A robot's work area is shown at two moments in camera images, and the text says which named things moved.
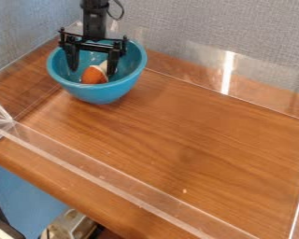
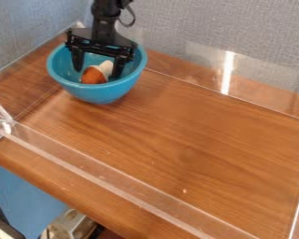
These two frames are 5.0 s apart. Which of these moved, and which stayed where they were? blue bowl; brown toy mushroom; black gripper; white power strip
Moved: black gripper
Stayed: white power strip; blue bowl; brown toy mushroom
